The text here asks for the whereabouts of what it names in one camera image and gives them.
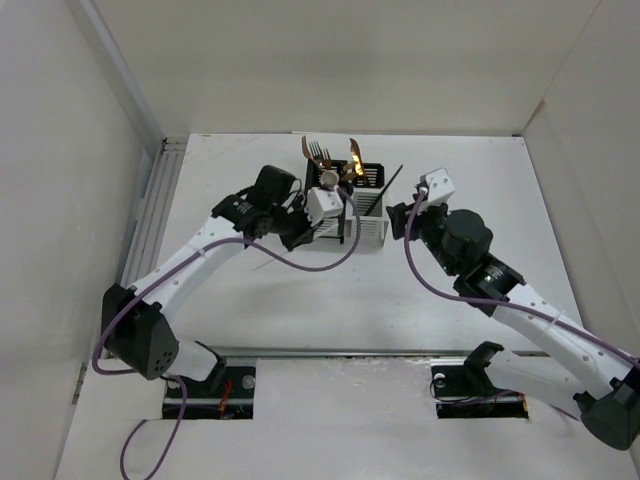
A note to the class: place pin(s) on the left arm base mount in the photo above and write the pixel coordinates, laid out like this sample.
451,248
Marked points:
230,397

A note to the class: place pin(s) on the aluminium rail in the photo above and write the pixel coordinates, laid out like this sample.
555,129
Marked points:
280,353

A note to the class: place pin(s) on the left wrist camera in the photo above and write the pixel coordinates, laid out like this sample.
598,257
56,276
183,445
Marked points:
321,204

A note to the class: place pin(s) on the black chopstick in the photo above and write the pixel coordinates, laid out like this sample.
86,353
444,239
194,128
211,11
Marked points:
383,191

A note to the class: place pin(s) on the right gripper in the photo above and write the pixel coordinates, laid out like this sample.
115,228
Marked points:
399,215

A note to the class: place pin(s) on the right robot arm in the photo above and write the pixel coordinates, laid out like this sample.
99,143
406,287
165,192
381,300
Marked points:
460,242

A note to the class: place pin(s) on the white utensil rack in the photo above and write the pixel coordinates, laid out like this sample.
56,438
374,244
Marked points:
370,203

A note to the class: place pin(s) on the copper knife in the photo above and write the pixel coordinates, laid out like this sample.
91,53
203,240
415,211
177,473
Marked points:
355,150

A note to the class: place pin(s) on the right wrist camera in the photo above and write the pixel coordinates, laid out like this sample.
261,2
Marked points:
437,187

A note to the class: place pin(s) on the black utensil rack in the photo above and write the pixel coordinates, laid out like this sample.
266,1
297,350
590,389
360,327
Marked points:
329,226

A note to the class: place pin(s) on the silver fork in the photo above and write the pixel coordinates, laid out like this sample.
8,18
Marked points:
316,153

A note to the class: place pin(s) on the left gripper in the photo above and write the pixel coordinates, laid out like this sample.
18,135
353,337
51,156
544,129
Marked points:
304,235

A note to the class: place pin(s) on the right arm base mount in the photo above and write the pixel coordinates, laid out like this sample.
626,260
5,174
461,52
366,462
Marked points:
462,390

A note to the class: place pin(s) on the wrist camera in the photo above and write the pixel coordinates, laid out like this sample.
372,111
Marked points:
437,187
321,204

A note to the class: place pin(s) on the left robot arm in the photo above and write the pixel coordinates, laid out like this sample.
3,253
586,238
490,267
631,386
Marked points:
136,320

